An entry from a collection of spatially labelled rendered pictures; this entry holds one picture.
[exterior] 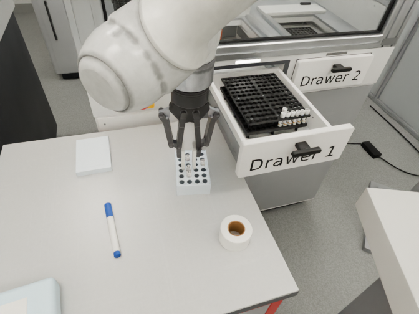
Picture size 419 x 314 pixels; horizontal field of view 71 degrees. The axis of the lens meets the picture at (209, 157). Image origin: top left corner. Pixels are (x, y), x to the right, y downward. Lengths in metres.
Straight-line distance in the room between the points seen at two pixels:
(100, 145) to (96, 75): 0.54
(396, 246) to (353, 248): 1.03
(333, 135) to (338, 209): 1.13
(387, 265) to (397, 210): 0.13
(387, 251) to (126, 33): 0.63
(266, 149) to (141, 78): 0.41
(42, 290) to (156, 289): 0.20
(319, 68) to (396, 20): 0.28
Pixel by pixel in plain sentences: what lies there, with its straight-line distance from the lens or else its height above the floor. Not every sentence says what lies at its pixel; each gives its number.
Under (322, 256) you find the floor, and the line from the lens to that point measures 1.65.
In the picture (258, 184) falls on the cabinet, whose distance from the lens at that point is 1.40.
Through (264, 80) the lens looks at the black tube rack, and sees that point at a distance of 0.93.
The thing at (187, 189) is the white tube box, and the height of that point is 0.78.
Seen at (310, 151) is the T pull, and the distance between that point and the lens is 0.70.
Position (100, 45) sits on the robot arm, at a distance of 0.35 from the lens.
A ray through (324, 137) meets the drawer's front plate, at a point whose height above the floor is 0.91.
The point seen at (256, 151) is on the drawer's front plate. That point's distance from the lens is 0.67.
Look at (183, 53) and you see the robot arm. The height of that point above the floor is 1.20.
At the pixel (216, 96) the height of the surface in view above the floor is 0.89.
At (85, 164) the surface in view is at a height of 0.78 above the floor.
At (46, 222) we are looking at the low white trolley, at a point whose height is 0.76.
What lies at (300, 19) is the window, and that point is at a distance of 0.98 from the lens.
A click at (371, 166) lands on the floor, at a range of 2.22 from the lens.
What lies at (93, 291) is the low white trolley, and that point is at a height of 0.76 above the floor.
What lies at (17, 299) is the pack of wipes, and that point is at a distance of 0.65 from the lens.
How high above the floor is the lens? 1.36
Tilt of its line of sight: 45 degrees down
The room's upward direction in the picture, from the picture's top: 5 degrees clockwise
